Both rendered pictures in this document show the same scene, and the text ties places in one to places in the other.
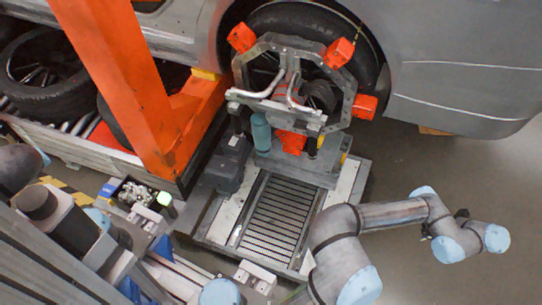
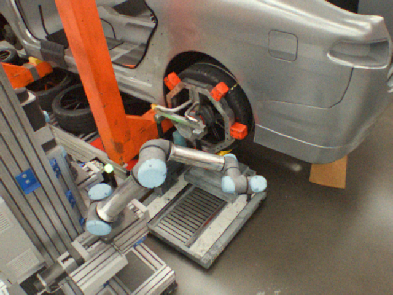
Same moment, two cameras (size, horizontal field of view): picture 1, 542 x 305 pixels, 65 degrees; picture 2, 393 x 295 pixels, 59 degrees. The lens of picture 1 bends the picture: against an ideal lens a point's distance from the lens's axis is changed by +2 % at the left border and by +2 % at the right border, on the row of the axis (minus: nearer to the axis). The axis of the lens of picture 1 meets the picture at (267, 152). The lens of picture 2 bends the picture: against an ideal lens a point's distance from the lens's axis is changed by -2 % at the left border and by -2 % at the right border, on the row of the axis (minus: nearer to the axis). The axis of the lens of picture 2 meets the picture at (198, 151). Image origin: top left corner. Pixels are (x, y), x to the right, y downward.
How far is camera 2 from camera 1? 0.98 m
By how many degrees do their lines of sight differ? 19
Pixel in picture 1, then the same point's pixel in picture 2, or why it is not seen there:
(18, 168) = not seen: hidden behind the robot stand
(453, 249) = (228, 181)
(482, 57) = (295, 99)
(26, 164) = not seen: hidden behind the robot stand
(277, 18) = (191, 70)
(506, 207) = (356, 239)
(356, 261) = (153, 155)
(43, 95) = (72, 114)
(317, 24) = (210, 75)
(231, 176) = not seen: hidden behind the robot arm
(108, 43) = (89, 63)
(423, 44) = (264, 89)
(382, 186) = (270, 210)
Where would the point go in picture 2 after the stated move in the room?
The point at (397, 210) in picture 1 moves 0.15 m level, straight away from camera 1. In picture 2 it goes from (200, 153) to (222, 137)
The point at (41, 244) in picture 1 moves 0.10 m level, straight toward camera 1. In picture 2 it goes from (11, 94) to (20, 103)
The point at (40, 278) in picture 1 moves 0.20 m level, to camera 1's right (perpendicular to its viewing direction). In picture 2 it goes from (8, 111) to (52, 112)
